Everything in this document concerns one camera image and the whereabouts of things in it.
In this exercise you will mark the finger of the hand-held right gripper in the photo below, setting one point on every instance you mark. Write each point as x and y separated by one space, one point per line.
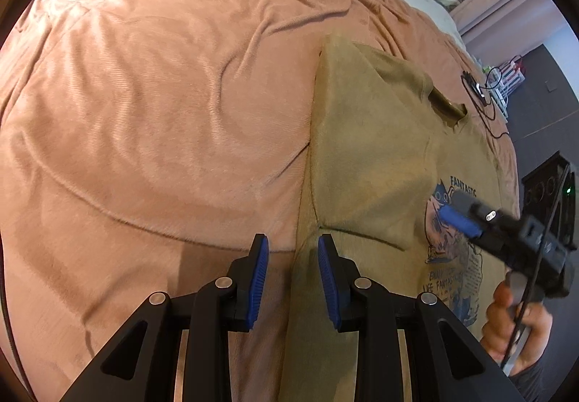
457 221
475 205

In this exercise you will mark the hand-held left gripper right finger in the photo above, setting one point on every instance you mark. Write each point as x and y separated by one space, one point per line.
326 279

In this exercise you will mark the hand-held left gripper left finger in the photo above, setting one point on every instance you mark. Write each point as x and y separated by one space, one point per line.
258 275

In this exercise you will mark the olive printed t-shirt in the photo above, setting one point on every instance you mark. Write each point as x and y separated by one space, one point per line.
371 148

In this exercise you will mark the person's right hand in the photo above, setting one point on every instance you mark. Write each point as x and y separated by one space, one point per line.
497 325

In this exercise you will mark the small black electronic device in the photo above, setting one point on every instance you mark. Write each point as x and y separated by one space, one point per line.
475 89

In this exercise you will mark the white drawer cabinet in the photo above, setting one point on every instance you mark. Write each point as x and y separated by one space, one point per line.
509 85

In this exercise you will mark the peach plush blanket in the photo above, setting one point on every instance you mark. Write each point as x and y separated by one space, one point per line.
158 112

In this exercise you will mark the pink curtain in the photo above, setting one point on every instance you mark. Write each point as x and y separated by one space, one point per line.
497 3

